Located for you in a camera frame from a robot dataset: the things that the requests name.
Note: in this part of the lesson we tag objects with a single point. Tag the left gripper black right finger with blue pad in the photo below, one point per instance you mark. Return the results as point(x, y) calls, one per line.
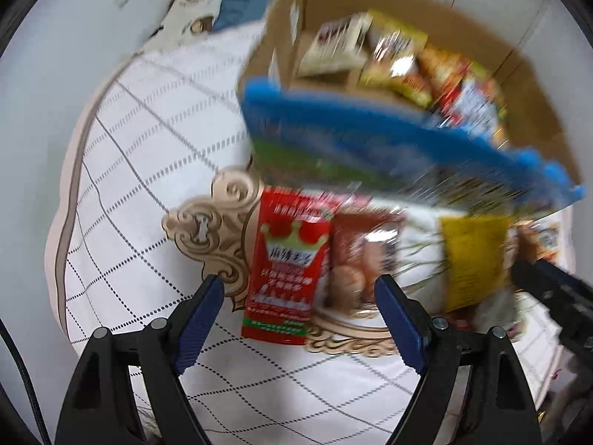
point(498, 406)

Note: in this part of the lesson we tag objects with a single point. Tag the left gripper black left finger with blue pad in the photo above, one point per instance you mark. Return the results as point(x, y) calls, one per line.
point(99, 405)

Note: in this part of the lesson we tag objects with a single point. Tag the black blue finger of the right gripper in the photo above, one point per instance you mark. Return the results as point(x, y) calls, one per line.
point(558, 290)

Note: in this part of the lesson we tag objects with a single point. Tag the yellow snack packet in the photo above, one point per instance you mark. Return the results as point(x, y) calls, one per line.
point(474, 249)

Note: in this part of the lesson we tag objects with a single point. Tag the brown biscuit snack packet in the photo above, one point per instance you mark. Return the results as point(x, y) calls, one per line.
point(364, 244)

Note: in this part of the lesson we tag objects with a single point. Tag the red tall spicy snack packet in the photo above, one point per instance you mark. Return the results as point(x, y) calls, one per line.
point(291, 241)

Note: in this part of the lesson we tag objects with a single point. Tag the orange noodle snack bag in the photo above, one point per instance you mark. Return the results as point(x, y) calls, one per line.
point(459, 85)

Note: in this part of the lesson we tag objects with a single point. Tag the cardboard box blue printed outside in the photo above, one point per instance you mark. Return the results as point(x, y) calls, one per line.
point(508, 157)

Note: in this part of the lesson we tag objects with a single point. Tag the yellow clear cookie bag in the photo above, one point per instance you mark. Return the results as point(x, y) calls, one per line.
point(394, 48)

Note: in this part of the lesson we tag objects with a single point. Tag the white chocolate wafer packet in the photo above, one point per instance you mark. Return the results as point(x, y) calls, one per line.
point(338, 46)

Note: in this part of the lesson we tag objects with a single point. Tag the blue bed sheet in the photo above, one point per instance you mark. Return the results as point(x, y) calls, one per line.
point(241, 2)

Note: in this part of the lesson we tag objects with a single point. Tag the white bear print pillow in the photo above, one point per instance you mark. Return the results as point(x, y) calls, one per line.
point(184, 22)

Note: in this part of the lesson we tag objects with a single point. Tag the white quilt embroidered flower frame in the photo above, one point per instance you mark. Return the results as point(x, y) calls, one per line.
point(160, 187)

